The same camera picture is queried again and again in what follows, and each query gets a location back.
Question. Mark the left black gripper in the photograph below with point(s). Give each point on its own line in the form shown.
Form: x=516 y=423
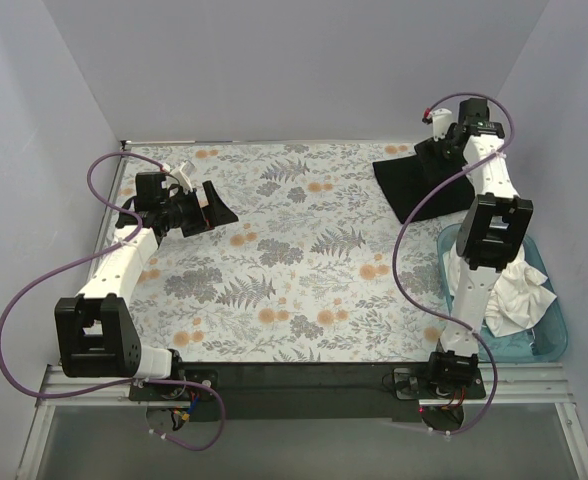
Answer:
x=197 y=218

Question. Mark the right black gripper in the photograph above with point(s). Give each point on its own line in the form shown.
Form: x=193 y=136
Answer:
x=437 y=150

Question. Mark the black t shirt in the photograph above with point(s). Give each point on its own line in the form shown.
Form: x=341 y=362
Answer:
x=406 y=181

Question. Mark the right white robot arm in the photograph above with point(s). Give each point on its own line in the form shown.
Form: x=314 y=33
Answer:
x=470 y=145

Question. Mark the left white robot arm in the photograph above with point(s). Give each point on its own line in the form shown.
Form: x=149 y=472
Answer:
x=96 y=334

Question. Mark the floral patterned table mat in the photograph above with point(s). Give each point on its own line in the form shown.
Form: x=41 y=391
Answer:
x=318 y=268

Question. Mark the white t shirt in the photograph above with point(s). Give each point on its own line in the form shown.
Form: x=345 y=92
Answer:
x=519 y=299

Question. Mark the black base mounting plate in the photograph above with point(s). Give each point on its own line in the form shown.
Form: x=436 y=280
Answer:
x=304 y=390

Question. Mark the teal plastic bin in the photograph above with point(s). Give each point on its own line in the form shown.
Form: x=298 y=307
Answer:
x=544 y=342

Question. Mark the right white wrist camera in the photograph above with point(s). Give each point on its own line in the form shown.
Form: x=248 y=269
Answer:
x=440 y=120

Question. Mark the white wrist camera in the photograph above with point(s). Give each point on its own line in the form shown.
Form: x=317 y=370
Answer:
x=440 y=120
x=181 y=174

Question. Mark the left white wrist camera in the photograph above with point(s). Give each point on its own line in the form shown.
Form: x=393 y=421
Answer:
x=181 y=174

